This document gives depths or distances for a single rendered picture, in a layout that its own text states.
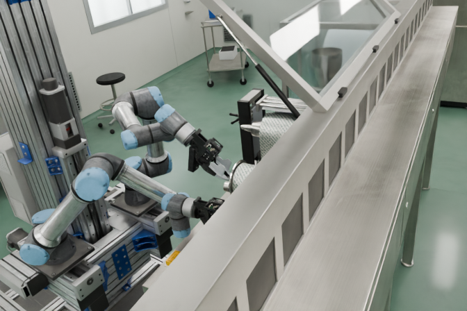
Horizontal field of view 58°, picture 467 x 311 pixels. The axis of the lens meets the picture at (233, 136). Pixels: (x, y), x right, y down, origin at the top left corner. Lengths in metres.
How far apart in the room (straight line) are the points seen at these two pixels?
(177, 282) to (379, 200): 0.65
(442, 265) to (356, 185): 2.02
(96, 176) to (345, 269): 1.01
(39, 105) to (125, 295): 1.26
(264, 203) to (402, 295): 2.21
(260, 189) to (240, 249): 0.16
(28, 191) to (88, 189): 0.80
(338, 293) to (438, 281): 2.17
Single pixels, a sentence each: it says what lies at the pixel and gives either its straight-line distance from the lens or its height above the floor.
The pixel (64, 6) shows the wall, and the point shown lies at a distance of 5.54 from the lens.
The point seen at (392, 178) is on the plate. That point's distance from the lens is 1.22.
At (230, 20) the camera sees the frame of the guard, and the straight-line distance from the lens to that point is 1.10.
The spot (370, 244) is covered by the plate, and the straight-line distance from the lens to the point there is 1.00.
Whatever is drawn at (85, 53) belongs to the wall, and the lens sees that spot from 5.72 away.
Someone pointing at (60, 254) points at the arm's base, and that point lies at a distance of 2.10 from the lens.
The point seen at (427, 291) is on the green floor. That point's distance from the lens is 2.96.
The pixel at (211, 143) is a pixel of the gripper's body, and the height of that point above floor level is 1.39.
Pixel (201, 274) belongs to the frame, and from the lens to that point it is 0.64.
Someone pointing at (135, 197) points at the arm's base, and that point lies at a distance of 2.30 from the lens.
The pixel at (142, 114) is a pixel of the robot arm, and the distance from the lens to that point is 2.03.
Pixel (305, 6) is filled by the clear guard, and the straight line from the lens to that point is 1.46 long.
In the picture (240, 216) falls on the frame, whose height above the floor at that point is 1.65.
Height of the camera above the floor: 2.10
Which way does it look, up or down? 27 degrees down
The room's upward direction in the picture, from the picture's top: 6 degrees counter-clockwise
